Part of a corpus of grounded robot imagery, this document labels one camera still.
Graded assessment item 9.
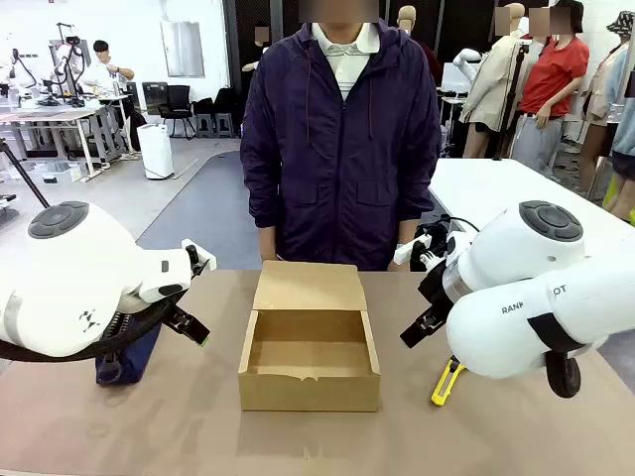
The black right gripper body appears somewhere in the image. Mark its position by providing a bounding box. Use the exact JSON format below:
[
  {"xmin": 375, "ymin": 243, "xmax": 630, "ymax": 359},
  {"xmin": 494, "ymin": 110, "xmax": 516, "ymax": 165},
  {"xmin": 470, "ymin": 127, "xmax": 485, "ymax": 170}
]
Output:
[{"xmin": 416, "ymin": 261, "xmax": 451, "ymax": 319}]

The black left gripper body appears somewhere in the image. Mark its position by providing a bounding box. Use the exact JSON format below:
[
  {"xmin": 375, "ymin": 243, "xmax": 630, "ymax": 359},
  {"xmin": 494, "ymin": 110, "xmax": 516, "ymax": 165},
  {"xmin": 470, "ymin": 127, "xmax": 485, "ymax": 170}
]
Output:
[{"xmin": 186, "ymin": 245, "xmax": 210, "ymax": 279}]

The yellow utility knife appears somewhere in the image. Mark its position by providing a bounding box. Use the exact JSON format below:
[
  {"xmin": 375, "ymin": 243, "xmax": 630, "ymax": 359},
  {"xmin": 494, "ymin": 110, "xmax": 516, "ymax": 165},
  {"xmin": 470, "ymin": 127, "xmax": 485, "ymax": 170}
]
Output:
[{"xmin": 430, "ymin": 355, "xmax": 468, "ymax": 409}]

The open brown cardboard box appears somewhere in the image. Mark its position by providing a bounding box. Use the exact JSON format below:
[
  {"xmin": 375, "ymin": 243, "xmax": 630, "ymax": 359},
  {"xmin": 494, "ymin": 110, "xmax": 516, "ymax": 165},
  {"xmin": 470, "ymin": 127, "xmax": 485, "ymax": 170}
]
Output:
[{"xmin": 237, "ymin": 259, "xmax": 383, "ymax": 414}]

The person left hand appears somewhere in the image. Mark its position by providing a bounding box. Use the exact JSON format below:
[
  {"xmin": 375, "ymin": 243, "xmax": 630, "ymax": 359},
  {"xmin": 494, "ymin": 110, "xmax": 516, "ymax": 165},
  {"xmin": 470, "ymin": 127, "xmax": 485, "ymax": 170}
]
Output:
[{"xmin": 387, "ymin": 246, "xmax": 413, "ymax": 273}]

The navy zipper pencil case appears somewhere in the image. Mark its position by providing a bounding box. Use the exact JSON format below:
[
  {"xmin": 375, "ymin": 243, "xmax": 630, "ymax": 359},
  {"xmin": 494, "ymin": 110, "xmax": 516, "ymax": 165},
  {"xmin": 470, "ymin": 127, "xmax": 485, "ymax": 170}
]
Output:
[{"xmin": 94, "ymin": 320, "xmax": 164, "ymax": 388}]

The white table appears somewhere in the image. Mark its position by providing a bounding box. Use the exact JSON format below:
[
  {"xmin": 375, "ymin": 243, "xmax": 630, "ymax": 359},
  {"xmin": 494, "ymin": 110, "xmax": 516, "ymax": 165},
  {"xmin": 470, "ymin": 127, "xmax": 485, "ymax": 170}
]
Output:
[{"xmin": 427, "ymin": 157, "xmax": 635, "ymax": 234}]

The white air purifier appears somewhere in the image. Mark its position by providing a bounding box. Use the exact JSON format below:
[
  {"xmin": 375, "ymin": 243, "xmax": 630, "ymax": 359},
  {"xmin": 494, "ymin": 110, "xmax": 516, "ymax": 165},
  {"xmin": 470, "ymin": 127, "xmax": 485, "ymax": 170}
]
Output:
[{"xmin": 136, "ymin": 123, "xmax": 176, "ymax": 180}]

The black office chair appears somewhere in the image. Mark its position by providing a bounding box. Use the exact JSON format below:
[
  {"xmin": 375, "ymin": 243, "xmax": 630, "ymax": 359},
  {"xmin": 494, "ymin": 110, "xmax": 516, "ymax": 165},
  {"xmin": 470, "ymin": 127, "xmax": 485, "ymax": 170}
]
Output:
[{"xmin": 158, "ymin": 84, "xmax": 197, "ymax": 141}]

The clear plastic bin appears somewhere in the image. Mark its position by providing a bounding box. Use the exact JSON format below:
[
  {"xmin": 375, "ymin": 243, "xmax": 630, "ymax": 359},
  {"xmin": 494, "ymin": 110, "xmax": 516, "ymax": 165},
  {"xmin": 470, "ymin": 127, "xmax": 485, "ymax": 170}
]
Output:
[{"xmin": 42, "ymin": 161, "xmax": 83, "ymax": 185}]

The black cabinet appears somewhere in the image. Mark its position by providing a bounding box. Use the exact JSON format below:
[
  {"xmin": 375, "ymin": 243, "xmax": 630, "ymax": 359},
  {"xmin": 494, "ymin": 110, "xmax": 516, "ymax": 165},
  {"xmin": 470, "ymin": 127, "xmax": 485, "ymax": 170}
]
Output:
[{"xmin": 142, "ymin": 81, "xmax": 169, "ymax": 118}]

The person in purple jacket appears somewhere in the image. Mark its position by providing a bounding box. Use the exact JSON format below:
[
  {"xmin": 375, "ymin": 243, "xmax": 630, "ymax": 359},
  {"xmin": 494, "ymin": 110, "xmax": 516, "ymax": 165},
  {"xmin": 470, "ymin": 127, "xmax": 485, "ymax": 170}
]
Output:
[{"xmin": 239, "ymin": 19, "xmax": 442, "ymax": 272}]

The grey workbench desk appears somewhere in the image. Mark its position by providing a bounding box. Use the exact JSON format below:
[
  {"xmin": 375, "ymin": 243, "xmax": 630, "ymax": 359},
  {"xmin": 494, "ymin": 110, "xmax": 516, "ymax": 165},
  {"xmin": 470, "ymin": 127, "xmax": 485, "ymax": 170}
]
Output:
[{"xmin": 0, "ymin": 93, "xmax": 133, "ymax": 182}]

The black light stand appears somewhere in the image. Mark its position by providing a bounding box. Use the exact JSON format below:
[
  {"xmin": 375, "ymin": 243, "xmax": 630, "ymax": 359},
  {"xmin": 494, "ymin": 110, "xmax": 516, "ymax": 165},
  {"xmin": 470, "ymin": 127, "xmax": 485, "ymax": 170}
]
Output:
[{"xmin": 493, "ymin": 42, "xmax": 530, "ymax": 163}]

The seated person in white shirt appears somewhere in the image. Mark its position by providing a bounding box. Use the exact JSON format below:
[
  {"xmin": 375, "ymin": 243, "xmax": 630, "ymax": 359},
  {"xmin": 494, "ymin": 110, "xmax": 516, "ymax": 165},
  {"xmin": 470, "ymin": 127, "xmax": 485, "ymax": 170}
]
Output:
[{"xmin": 81, "ymin": 39, "xmax": 136, "ymax": 96}]

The mannequin in beige coat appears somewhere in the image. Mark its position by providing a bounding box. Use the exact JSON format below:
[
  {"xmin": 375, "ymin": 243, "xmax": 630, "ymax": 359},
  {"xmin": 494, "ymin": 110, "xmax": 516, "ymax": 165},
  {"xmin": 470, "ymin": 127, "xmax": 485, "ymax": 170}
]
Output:
[{"xmin": 458, "ymin": 2, "xmax": 530, "ymax": 161}]

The mannequin in dark red top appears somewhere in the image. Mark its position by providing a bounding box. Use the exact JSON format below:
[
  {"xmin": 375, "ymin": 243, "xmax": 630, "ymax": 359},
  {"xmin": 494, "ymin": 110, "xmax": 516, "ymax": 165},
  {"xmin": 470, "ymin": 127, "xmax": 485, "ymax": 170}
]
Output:
[{"xmin": 396, "ymin": 4, "xmax": 444, "ymax": 91}]

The person in red shirt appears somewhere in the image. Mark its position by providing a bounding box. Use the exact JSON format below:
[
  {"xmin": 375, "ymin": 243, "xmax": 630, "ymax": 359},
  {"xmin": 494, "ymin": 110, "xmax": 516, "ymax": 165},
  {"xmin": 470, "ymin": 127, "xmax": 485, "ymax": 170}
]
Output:
[{"xmin": 513, "ymin": 0, "xmax": 591, "ymax": 176}]

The small white background robot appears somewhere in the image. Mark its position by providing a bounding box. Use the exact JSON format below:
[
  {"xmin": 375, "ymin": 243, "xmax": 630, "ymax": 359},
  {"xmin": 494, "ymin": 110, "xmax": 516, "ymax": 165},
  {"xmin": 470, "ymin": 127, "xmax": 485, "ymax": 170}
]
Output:
[{"xmin": 7, "ymin": 47, "xmax": 39, "ymax": 100}]

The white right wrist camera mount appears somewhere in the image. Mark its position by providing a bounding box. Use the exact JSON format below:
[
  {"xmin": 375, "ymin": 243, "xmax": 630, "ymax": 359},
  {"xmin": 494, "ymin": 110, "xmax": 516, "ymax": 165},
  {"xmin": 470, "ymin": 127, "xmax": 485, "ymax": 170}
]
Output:
[{"xmin": 394, "ymin": 236, "xmax": 432, "ymax": 265}]

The black left arm cable sleeve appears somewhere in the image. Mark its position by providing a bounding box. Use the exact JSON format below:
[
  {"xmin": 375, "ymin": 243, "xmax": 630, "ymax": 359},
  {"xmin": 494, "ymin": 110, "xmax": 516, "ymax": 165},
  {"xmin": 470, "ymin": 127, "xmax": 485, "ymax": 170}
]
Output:
[{"xmin": 0, "ymin": 297, "xmax": 173, "ymax": 364}]

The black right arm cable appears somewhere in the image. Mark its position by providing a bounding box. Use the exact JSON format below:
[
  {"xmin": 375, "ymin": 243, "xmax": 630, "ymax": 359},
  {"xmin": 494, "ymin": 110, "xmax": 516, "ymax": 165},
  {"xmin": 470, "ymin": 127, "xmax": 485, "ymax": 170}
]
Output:
[{"xmin": 527, "ymin": 311, "xmax": 589, "ymax": 400}]

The black camera tripod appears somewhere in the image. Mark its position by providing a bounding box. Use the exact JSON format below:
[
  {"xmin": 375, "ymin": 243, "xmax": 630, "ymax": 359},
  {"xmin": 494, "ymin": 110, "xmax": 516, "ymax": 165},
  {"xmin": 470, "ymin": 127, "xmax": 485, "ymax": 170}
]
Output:
[{"xmin": 0, "ymin": 138, "xmax": 52, "ymax": 210}]

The white wall panel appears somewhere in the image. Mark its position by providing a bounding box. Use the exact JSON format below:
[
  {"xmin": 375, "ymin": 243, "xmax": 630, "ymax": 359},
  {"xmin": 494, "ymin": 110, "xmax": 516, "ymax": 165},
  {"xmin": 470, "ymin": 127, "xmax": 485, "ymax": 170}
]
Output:
[{"xmin": 159, "ymin": 20, "xmax": 205, "ymax": 79}]

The white background robot with cables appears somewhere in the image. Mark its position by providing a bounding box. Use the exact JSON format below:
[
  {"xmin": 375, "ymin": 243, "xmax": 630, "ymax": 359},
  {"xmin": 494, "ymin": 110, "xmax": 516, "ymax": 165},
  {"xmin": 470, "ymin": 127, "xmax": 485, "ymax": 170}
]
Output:
[{"xmin": 48, "ymin": 22, "xmax": 86, "ymax": 108}]

